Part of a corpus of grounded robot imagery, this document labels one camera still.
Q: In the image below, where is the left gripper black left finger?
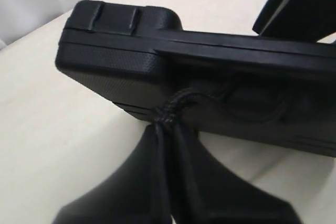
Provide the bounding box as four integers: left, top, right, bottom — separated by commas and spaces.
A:
54, 125, 171, 223

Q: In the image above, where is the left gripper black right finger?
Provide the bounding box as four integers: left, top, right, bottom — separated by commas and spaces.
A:
173, 126, 301, 223

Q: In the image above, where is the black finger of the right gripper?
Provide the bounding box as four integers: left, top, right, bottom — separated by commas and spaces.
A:
253, 0, 335, 42

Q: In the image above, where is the black braided rope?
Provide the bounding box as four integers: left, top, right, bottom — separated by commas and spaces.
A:
151, 76, 287, 224

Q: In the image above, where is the black plastic carrying case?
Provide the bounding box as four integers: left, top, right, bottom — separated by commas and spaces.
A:
55, 0, 335, 157

